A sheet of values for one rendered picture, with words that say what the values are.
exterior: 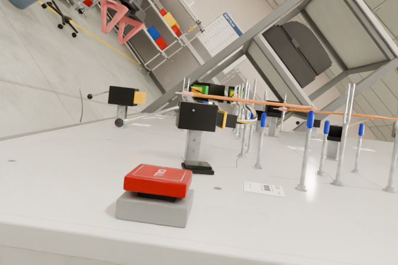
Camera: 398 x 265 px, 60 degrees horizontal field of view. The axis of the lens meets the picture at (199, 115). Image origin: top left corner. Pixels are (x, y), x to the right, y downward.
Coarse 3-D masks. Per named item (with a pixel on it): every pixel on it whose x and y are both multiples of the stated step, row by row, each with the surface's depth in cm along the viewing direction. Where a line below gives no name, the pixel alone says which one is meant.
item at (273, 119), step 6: (276, 102) 100; (282, 102) 100; (270, 108) 104; (270, 114) 101; (276, 114) 101; (282, 114) 102; (270, 120) 103; (276, 120) 103; (270, 126) 105; (270, 132) 105
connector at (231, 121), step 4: (220, 116) 51; (228, 116) 51; (232, 116) 52; (236, 116) 52; (220, 120) 51; (228, 120) 52; (232, 120) 52; (236, 120) 52; (216, 124) 51; (220, 124) 51; (228, 124) 52; (232, 124) 52
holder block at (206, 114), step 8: (184, 104) 50; (192, 104) 50; (200, 104) 50; (208, 104) 50; (176, 112) 53; (184, 112) 50; (192, 112) 50; (200, 112) 50; (208, 112) 50; (216, 112) 50; (176, 120) 52; (184, 120) 50; (192, 120) 50; (200, 120) 50; (208, 120) 50; (216, 120) 50; (184, 128) 50; (192, 128) 50; (200, 128) 50; (208, 128) 50
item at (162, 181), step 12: (144, 168) 30; (156, 168) 30; (168, 168) 31; (132, 180) 27; (144, 180) 27; (156, 180) 27; (168, 180) 27; (180, 180) 27; (144, 192) 27; (156, 192) 27; (168, 192) 26; (180, 192) 26
